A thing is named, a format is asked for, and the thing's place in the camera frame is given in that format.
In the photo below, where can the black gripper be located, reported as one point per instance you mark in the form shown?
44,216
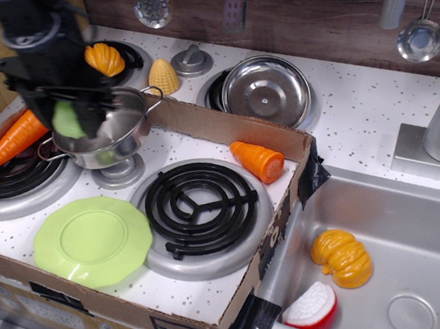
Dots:
54,69

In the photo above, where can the green toy broccoli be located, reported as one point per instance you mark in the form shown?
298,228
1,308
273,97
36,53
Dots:
65,121

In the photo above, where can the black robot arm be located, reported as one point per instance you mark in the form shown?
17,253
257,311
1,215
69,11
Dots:
27,21

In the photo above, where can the small steel pot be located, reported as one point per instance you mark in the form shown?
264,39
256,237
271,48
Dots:
120,136

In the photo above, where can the steel pot lid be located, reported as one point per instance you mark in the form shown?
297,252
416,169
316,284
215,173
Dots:
268,88

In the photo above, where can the whole orange toy carrot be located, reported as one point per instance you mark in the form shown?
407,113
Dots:
25,131

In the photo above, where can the orange pumpkin half on burner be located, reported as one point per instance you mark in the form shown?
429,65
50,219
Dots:
105,59

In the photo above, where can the front left black burner coil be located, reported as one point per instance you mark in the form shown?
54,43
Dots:
27,171

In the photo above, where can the black burner coil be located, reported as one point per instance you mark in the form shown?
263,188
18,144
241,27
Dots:
133,63
27,171
200,208

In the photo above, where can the rear left black burner coil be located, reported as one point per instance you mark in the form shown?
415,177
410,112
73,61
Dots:
133,63

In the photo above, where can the silver stove knob centre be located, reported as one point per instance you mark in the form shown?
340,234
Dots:
121,175

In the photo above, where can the silver stove knob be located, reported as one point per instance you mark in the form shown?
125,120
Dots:
121,175
192,62

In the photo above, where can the yellow toy corn piece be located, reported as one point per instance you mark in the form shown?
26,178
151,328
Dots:
162,75

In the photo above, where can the silver stove knob rear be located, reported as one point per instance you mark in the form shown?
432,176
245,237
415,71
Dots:
192,62

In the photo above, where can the hanging steel skimmer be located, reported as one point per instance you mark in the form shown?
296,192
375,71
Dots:
154,14

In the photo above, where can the light green plastic plate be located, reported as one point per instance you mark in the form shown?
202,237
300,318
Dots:
93,242

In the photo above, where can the front right black burner coil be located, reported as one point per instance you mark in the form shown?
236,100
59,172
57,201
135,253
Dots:
200,208

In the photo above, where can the cardboard fence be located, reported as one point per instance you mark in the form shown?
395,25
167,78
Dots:
217,291

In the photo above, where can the orange carrot half piece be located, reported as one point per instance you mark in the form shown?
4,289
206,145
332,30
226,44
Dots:
265,164

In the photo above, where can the orange pumpkin half in sink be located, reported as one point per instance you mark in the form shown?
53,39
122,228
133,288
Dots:
343,257

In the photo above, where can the red white toy radish slice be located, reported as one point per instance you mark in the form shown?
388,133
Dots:
315,309

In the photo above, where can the hanging steel ladle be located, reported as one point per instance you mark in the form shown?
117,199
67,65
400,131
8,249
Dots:
419,41

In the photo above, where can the steel sink basin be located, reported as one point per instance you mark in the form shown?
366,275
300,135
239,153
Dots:
399,224

